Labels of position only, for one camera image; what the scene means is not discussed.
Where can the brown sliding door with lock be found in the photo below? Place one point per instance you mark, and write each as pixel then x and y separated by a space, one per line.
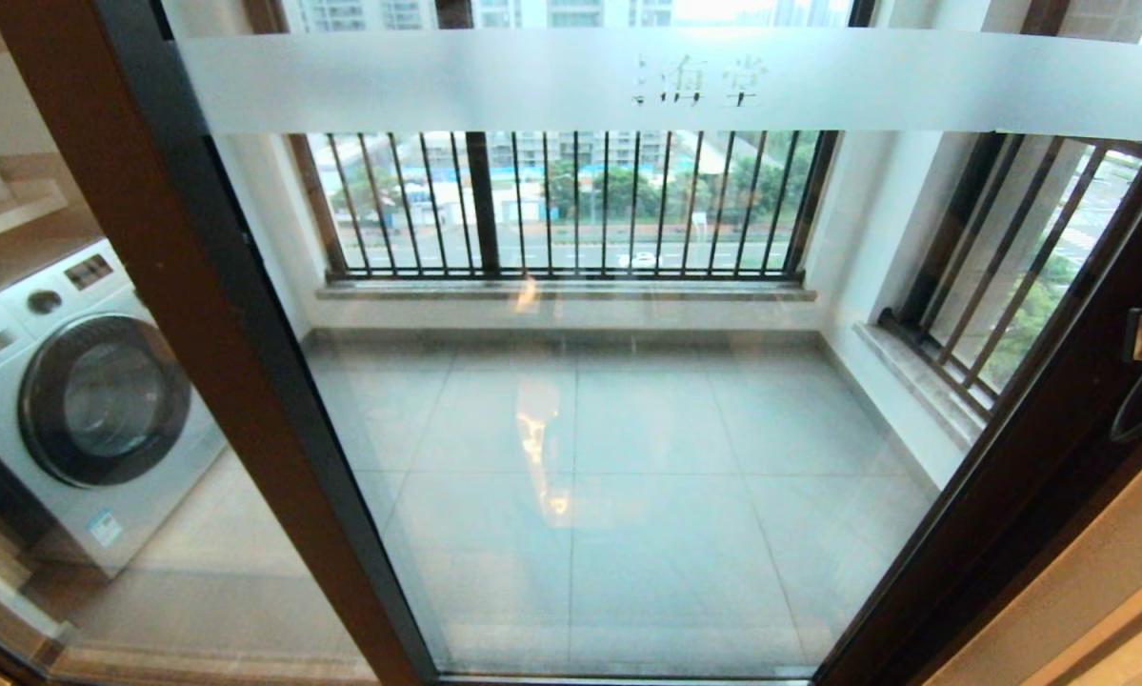
pixel 628 86

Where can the short black window railing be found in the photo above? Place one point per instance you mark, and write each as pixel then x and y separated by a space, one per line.
pixel 999 305

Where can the short grey stone window sill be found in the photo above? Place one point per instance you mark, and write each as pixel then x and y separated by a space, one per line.
pixel 918 386

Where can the long black window railing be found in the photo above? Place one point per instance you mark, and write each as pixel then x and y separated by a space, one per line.
pixel 628 276

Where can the long grey stone window sill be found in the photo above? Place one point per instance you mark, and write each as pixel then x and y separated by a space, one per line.
pixel 570 291

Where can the brown glass door without lock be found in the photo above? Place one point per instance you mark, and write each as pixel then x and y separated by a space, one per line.
pixel 199 286

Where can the silver front-load washing machine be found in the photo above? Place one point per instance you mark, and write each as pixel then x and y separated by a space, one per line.
pixel 104 400

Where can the narrow dark window frame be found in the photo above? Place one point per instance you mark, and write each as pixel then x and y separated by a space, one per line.
pixel 956 238

